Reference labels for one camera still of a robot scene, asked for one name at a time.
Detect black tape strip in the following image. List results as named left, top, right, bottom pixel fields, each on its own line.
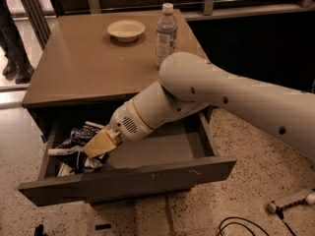
left=95, top=224, right=111, bottom=230

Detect small black floor object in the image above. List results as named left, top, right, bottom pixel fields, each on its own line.
left=33, top=224, right=46, bottom=236

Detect metal railing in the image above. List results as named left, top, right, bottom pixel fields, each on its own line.
left=22, top=0, right=315, bottom=38

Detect open grey top drawer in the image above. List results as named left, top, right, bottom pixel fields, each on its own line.
left=18, top=112, right=236, bottom=207

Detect black floor cable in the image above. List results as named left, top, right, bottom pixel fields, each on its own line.
left=216, top=209, right=298, bottom=236

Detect white bowl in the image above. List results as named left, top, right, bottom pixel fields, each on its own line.
left=107, top=20, right=145, bottom=43

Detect blue chip bag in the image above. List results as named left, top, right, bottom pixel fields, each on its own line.
left=48, top=121, right=109, bottom=173

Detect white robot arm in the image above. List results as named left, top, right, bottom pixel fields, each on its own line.
left=84, top=52, right=315, bottom=159

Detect clear plastic water bottle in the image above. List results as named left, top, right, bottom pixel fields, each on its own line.
left=156, top=3, right=177, bottom=68

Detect person's dark legs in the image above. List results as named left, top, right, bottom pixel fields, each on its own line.
left=0, top=0, right=34, bottom=85

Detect grey drawer cabinet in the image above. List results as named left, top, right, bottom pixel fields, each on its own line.
left=21, top=9, right=223, bottom=140

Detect white power strip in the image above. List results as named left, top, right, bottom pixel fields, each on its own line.
left=267, top=189, right=315, bottom=213

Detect white paper packet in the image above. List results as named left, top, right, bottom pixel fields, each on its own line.
left=58, top=163, right=75, bottom=177

